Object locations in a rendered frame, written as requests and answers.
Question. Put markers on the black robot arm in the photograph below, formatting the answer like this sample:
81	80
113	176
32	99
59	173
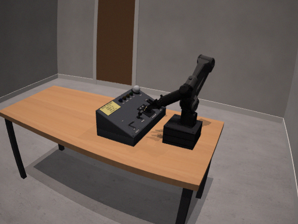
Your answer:
188	92

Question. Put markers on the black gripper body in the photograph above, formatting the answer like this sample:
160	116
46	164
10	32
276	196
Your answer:
164	100

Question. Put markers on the black control console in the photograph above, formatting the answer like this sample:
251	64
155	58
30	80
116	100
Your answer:
126	119

